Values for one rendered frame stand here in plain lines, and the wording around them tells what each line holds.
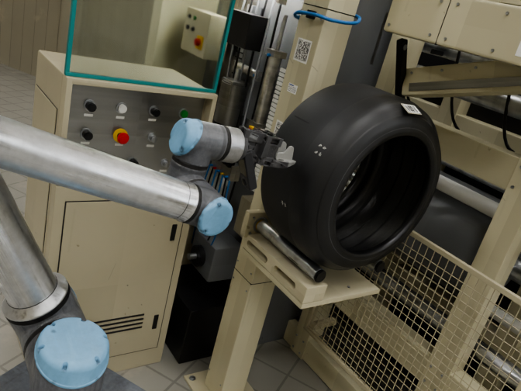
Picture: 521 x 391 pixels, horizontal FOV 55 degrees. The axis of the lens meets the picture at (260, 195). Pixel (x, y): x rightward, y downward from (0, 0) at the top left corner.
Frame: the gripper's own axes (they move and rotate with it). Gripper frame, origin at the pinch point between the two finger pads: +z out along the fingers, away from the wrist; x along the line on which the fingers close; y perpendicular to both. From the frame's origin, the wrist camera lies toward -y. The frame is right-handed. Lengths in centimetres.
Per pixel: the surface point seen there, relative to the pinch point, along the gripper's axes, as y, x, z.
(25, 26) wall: -58, 625, 63
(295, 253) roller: -30.1, 2.4, 18.3
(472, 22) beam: 54, -7, 42
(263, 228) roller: -30.6, 20.4, 18.0
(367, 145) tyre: 12.3, -12.0, 13.5
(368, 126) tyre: 17.0, -10.2, 12.8
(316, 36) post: 35.6, 28.7, 17.7
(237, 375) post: -104, 27, 41
